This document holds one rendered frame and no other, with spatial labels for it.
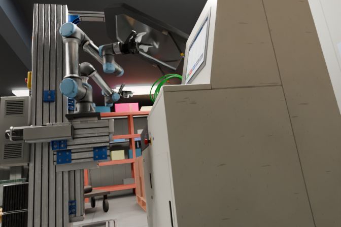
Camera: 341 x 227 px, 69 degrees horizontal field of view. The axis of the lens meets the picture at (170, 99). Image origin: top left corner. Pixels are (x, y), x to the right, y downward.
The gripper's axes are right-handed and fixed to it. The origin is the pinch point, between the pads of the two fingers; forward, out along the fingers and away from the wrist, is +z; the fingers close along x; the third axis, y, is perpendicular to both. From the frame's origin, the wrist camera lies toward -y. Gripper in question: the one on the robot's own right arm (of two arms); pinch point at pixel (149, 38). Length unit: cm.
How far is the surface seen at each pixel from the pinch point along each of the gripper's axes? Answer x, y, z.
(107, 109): -424, -129, -239
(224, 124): 25, 71, 38
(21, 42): -92, -104, -197
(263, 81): 19, 51, 59
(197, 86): 31, 54, 29
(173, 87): 36, 54, 19
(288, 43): 15, 31, 76
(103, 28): -151, -149, -113
